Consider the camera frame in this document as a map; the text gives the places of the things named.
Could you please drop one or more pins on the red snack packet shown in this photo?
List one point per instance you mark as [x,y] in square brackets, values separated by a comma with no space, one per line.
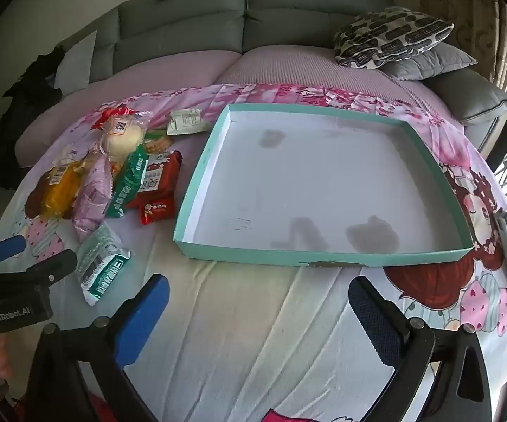
[108,114]

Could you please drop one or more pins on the white and green snack packet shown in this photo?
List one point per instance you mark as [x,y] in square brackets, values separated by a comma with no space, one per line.
[185,122]

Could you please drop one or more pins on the clear green-white snack packet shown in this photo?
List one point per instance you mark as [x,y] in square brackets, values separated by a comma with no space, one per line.
[102,266]

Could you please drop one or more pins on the small red candy packet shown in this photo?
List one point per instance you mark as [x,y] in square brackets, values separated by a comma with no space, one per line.
[157,212]

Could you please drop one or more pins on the grey pillow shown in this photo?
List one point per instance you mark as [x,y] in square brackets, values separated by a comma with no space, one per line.
[438,63]

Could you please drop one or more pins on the yellow cake packet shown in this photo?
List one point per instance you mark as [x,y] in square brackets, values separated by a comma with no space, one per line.
[60,191]

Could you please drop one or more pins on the red milk biscuit packet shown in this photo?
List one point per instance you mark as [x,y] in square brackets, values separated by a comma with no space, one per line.
[161,176]

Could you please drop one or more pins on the teal shallow cardboard tray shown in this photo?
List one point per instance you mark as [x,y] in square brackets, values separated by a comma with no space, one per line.
[324,176]

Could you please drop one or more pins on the patterned beige curtain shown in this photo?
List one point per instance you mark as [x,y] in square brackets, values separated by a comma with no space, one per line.
[469,9]

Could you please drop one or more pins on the black and white patterned pillow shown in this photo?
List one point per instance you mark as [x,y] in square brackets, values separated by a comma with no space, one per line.
[389,35]

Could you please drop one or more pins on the pink snack packet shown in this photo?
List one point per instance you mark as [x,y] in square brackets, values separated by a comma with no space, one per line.
[91,198]

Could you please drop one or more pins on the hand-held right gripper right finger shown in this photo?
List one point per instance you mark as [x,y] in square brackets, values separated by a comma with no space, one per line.
[374,325]

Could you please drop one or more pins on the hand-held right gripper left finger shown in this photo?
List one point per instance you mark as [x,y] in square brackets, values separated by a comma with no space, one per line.
[141,325]

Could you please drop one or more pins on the pink cartoon printed blanket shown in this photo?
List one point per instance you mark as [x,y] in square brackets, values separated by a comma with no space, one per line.
[236,338]

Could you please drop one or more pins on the black clothing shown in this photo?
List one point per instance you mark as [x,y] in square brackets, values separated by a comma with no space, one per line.
[29,110]

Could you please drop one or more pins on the grey sofa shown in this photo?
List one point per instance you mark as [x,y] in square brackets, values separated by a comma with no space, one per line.
[183,22]

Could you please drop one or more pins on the long green snack packet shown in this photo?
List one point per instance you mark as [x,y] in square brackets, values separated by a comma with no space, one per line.
[126,182]

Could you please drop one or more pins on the person's left hand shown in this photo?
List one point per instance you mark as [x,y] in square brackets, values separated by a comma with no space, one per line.
[3,360]

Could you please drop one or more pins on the cream bun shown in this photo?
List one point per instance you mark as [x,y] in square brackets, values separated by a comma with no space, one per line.
[121,140]

